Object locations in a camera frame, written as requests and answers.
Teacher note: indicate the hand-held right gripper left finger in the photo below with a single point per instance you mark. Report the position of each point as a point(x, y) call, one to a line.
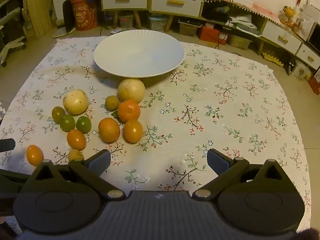
point(98, 163)

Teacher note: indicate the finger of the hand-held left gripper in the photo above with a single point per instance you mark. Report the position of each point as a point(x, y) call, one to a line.
point(11, 177)
point(7, 145)

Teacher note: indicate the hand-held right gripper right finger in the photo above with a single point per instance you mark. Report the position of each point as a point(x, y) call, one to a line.
point(218, 162)

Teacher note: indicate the small yellow plum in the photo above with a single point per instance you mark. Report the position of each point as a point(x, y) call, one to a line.
point(75, 154)

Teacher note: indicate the smooth orange tomato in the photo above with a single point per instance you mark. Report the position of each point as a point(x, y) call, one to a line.
point(76, 139)
point(34, 155)
point(133, 131)

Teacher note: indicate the mandarin orange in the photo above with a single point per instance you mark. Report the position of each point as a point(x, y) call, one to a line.
point(109, 130)
point(129, 110)

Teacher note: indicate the green tomato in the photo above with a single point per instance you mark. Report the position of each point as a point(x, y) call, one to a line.
point(83, 124)
point(67, 123)

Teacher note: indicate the yellow-green tomato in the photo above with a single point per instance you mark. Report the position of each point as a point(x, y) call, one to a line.
point(58, 112)

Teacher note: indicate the small brown kiwi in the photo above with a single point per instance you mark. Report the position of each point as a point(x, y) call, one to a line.
point(112, 102)

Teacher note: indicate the speckled pale yellow pear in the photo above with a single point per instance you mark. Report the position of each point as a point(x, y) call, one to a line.
point(75, 102)

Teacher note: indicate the white ribbed plate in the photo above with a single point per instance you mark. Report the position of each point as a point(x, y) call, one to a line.
point(138, 52)

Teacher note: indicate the floral tablecloth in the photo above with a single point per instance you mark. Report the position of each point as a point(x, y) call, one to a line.
point(200, 92)

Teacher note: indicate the white office chair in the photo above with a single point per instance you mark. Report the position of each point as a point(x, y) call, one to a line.
point(11, 45)

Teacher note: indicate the egg tray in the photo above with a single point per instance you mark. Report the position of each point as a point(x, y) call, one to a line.
point(272, 57)

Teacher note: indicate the beige storage box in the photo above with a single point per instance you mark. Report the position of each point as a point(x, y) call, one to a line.
point(240, 42)

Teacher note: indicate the white patterned carton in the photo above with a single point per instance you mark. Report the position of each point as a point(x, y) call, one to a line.
point(301, 71)

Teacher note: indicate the red cartons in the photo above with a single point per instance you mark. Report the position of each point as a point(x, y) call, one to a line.
point(315, 85)

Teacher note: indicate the red cardboard box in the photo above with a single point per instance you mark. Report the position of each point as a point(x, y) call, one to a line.
point(212, 35)

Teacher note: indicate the small white floor device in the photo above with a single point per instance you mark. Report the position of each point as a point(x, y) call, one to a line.
point(116, 31)

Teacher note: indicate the storage box with dark lid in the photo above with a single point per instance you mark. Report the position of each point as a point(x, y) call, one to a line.
point(188, 28)

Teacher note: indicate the light wooden desk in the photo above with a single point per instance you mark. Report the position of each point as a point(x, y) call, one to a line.
point(37, 10)

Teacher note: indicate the low wooden media stand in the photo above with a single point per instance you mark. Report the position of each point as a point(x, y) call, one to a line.
point(280, 37)

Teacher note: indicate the pile of papers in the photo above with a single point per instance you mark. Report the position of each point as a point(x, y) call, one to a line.
point(243, 22)

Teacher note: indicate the black panel on oval base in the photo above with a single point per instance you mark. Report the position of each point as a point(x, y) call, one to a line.
point(68, 15)

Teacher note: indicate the small clear storage box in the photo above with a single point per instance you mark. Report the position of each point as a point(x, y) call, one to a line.
point(126, 21)

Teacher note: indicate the black bag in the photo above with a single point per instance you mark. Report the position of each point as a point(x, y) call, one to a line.
point(215, 13)

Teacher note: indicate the orange printed bag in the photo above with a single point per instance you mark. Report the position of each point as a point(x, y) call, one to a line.
point(83, 15)

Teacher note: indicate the clear box with blue lid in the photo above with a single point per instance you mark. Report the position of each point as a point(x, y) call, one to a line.
point(158, 23)

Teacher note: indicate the pink table runner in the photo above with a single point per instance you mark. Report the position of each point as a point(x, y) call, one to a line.
point(250, 7)

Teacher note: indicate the decorative bowl with oranges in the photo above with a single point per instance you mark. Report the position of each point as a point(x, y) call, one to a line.
point(288, 15)

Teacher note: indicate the wooden cabinet with white drawer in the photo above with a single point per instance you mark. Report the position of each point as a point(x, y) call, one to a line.
point(176, 1)

